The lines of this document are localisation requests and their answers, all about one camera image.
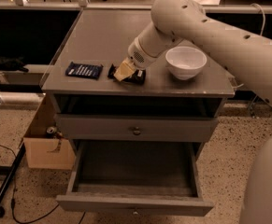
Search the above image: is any metal can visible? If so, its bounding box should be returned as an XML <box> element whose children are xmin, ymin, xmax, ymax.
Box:
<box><xmin>46</xmin><ymin>126</ymin><xmax>57</xmax><ymax>136</ymax></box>

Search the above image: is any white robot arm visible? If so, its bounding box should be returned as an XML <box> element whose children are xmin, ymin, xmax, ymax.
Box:
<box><xmin>115</xmin><ymin>0</ymin><xmax>272</xmax><ymax>224</ymax></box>

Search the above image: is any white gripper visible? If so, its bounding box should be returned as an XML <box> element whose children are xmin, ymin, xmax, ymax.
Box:
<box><xmin>114</xmin><ymin>36</ymin><xmax>156</xmax><ymax>81</ymax></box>

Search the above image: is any closed grey upper drawer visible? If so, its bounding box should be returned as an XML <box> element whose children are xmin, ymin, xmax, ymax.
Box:
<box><xmin>55</xmin><ymin>114</ymin><xmax>218</xmax><ymax>143</ymax></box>

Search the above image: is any cardboard box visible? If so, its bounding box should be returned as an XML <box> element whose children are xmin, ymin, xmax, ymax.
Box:
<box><xmin>23</xmin><ymin>96</ymin><xmax>76</xmax><ymax>170</ymax></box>

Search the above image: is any dark chocolate rxbar wrapper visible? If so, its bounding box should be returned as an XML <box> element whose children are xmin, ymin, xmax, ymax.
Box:
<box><xmin>107</xmin><ymin>64</ymin><xmax>146</xmax><ymax>85</ymax></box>

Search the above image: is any white hanging cable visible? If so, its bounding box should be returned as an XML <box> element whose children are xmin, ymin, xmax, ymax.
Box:
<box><xmin>251</xmin><ymin>3</ymin><xmax>266</xmax><ymax>37</ymax></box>

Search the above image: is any black cloth on rail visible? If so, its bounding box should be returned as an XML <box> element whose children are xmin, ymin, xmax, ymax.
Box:
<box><xmin>0</xmin><ymin>57</ymin><xmax>29</xmax><ymax>72</ymax></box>

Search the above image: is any grey drawer cabinet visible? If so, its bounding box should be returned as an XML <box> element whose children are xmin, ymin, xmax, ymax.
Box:
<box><xmin>43</xmin><ymin>10</ymin><xmax>234</xmax><ymax>153</ymax></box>

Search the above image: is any black bar on floor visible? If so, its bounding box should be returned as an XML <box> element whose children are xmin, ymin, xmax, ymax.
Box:
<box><xmin>0</xmin><ymin>144</ymin><xmax>25</xmax><ymax>217</ymax></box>

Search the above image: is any blue snack bar wrapper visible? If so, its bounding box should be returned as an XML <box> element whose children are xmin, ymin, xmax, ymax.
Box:
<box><xmin>65</xmin><ymin>62</ymin><xmax>103</xmax><ymax>79</ymax></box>

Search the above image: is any open grey lower drawer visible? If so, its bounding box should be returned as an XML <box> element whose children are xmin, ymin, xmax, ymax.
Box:
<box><xmin>56</xmin><ymin>141</ymin><xmax>214</xmax><ymax>217</ymax></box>

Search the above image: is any black floor cable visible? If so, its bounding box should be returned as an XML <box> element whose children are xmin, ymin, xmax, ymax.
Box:
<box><xmin>0</xmin><ymin>137</ymin><xmax>87</xmax><ymax>224</ymax></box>

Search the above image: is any white ceramic bowl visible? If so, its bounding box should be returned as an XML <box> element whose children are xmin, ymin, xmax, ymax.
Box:
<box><xmin>165</xmin><ymin>46</ymin><xmax>208</xmax><ymax>80</ymax></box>

